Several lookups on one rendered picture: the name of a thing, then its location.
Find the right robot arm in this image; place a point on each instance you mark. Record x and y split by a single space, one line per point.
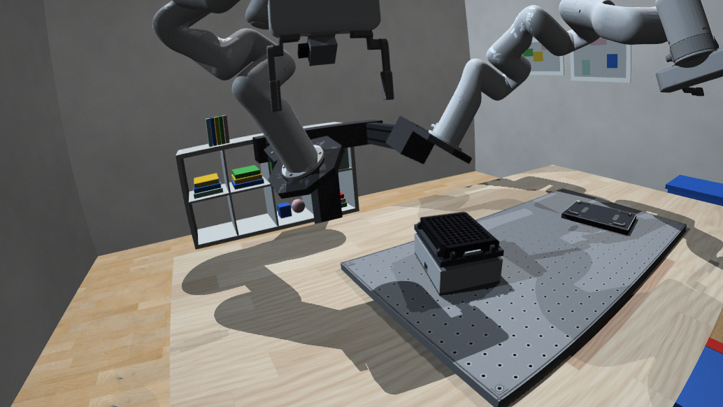
224 58

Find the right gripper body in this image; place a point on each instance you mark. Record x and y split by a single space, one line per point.
321 17

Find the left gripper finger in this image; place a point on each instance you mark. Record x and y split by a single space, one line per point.
698 91

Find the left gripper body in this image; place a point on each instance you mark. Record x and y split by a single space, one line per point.
686 73

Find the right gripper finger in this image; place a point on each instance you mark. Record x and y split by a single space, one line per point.
386 74
276 51

